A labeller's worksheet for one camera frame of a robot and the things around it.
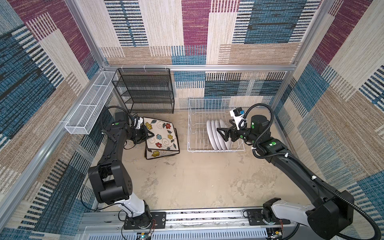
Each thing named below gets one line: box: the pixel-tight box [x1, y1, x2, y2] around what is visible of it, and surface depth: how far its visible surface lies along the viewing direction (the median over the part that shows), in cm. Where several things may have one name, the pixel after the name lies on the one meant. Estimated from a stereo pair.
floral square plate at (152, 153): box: [144, 147, 180, 160], surface depth 96 cm
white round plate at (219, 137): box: [215, 119, 227, 151], surface depth 89 cm
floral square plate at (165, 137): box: [143, 117, 179, 151], surface depth 91 cm
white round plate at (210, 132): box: [206, 120, 218, 151], surface depth 89 cm
